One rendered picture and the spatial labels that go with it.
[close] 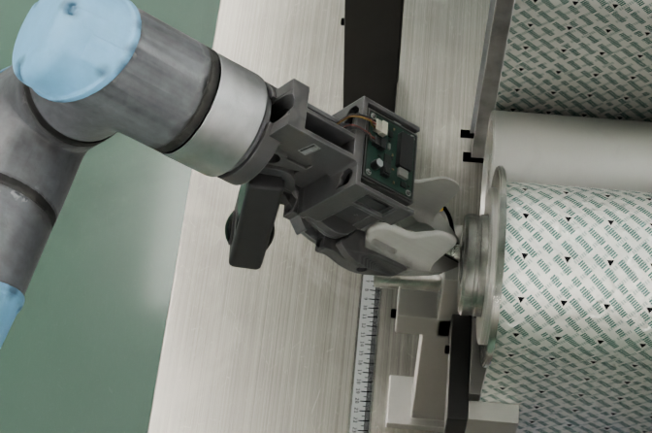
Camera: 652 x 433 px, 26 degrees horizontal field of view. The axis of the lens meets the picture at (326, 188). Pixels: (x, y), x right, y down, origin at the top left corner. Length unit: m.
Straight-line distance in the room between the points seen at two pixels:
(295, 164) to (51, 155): 0.16
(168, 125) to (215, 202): 0.59
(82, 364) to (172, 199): 0.35
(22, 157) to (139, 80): 0.10
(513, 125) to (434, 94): 0.43
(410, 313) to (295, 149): 0.27
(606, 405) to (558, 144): 0.20
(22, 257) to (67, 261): 1.60
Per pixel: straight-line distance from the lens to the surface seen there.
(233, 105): 0.90
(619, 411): 1.11
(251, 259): 1.03
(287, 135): 0.91
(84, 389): 2.39
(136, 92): 0.87
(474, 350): 1.12
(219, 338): 1.40
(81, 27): 0.85
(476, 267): 1.00
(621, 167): 1.12
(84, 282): 2.48
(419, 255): 1.02
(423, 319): 1.15
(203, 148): 0.90
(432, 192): 1.03
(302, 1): 1.63
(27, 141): 0.93
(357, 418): 1.36
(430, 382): 1.27
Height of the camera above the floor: 2.16
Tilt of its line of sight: 58 degrees down
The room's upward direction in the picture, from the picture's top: straight up
